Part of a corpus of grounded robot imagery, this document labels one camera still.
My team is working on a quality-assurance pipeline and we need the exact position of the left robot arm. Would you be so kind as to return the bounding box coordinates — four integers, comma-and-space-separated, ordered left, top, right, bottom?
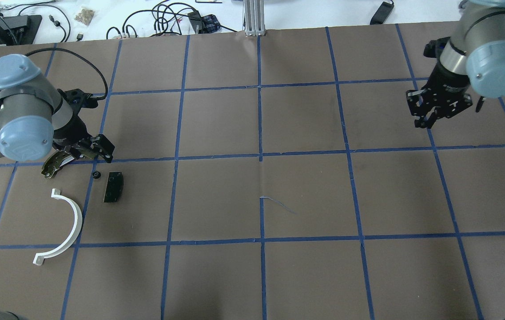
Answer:
0, 53, 115, 164

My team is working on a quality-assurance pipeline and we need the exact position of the aluminium frame post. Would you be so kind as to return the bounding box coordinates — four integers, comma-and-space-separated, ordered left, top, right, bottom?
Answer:
242, 0, 265, 36

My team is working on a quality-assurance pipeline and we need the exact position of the black brake pad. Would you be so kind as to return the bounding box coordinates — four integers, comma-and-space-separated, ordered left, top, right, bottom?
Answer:
103, 172, 124, 203

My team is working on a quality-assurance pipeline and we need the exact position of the white curved plastic bracket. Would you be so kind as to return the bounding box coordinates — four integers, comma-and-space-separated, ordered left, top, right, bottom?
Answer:
32, 188, 83, 267

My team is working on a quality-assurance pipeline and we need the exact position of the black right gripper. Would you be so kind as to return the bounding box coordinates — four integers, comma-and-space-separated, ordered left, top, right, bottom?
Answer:
406, 67, 473, 129

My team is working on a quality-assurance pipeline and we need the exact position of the olive green brake shoe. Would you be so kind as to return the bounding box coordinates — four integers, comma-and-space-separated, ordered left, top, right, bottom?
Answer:
41, 151, 82, 180

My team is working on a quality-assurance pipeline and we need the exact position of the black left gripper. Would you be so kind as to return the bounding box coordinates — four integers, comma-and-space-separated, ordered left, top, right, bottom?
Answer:
52, 89, 115, 163

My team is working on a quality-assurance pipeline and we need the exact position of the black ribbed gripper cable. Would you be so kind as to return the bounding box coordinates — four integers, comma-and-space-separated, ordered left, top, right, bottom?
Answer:
24, 47, 109, 100

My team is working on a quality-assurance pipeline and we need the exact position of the black power adapter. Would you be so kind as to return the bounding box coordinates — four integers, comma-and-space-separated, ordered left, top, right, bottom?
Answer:
369, 0, 395, 25

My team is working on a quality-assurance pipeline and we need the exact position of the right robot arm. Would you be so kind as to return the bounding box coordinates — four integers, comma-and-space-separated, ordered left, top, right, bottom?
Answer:
406, 0, 505, 129

